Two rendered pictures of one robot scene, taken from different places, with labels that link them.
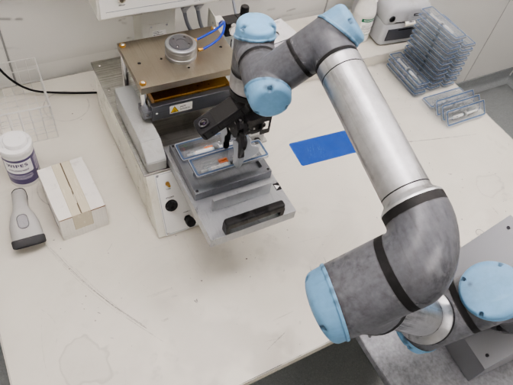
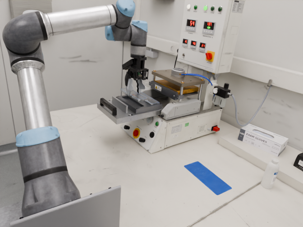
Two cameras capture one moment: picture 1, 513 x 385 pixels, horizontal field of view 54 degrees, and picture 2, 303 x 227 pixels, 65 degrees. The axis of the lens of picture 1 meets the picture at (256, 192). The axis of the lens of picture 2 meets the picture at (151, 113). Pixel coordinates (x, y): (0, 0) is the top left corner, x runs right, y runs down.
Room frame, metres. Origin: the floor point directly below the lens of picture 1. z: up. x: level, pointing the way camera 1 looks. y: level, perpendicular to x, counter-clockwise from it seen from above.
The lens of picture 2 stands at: (0.86, -1.11, 1.46)
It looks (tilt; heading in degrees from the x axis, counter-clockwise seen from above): 24 degrees down; 88
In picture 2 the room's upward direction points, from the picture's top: 5 degrees clockwise
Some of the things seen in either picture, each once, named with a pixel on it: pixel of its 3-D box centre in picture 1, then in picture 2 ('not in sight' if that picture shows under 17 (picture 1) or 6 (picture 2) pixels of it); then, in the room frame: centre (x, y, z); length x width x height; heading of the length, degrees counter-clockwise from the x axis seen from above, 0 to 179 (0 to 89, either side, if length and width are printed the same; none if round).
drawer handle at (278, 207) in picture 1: (254, 216); (107, 106); (0.67, -0.01, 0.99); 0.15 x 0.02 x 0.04; 126
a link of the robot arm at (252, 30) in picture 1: (253, 47); (138, 33); (0.80, 0.06, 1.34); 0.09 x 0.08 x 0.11; 21
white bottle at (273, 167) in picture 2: not in sight; (270, 173); (1.45, -0.23, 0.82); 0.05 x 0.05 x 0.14
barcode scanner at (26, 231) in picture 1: (20, 215); not in sight; (0.67, 0.58, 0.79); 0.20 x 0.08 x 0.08; 37
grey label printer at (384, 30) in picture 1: (391, 8); not in sight; (1.86, -0.37, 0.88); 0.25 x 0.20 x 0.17; 31
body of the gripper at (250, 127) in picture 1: (246, 108); (137, 67); (0.80, 0.06, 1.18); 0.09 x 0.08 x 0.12; 126
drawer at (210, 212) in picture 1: (227, 178); (131, 105); (0.78, 0.08, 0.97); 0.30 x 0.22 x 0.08; 36
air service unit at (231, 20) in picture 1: (235, 30); (219, 94); (1.26, 0.15, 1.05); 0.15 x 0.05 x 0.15; 126
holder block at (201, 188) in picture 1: (220, 160); (139, 102); (0.82, 0.10, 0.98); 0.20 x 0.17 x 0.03; 126
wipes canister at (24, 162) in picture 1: (19, 158); not in sight; (0.82, 0.64, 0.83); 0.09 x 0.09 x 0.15
